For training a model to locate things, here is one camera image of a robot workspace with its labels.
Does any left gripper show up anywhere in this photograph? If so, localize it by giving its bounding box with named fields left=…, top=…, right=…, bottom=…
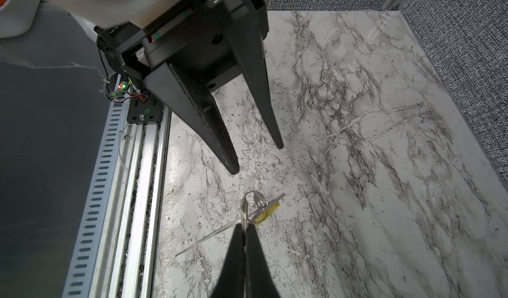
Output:
left=95, top=0, right=284, bottom=175

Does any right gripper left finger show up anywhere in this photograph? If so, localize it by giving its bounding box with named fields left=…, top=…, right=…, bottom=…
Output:
left=210, top=224, right=246, bottom=297

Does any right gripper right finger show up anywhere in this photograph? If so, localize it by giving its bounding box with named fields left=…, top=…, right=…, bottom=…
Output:
left=246, top=224, right=280, bottom=298

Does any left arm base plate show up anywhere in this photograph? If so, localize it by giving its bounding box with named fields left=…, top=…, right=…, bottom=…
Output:
left=126, top=95, right=164, bottom=125

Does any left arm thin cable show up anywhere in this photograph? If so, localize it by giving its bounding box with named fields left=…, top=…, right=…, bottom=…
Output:
left=94, top=39, right=116, bottom=100

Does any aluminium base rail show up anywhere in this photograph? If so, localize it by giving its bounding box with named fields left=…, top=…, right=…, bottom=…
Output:
left=63, top=94, right=171, bottom=297

